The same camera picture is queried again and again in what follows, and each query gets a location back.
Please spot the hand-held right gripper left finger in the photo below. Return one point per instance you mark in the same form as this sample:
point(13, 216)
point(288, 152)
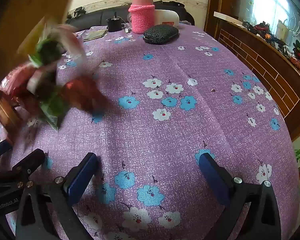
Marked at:
point(81, 180)

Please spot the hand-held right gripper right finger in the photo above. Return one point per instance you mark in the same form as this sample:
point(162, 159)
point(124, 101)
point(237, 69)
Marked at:
point(212, 177)

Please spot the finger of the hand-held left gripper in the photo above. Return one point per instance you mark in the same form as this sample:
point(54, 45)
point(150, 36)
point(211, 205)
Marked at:
point(32, 158)
point(0, 148)

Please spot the pile of assorted snack packets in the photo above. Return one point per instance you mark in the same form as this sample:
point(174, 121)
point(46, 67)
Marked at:
point(52, 90)

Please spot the purple floral tablecloth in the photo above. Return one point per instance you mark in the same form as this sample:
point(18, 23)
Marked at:
point(165, 120)

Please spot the wooden cabinet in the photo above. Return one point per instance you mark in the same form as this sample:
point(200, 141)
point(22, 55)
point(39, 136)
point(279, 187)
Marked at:
point(265, 62)

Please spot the clutter on cabinet shelf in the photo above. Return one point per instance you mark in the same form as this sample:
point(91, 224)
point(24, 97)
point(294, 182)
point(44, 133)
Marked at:
point(290, 47)

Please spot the black speckled glasses case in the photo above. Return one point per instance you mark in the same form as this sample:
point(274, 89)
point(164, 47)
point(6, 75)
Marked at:
point(160, 33)

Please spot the black object on sofa back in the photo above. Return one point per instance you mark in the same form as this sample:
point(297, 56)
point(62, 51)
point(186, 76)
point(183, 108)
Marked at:
point(79, 12)

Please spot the black leather sofa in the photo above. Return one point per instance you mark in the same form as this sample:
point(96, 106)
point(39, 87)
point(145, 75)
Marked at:
point(95, 17)

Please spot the small black device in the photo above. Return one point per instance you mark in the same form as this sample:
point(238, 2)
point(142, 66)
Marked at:
point(114, 25)

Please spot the white flat board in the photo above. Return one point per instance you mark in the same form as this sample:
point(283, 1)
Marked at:
point(225, 17)

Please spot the white rounded case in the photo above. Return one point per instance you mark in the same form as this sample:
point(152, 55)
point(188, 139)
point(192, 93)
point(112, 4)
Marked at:
point(166, 16)

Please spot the pink bottle with knit sleeve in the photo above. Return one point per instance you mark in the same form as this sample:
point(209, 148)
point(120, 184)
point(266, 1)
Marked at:
point(141, 17)

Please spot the wall mirror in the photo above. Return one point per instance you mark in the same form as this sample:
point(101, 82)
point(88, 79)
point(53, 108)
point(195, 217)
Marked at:
point(270, 2)

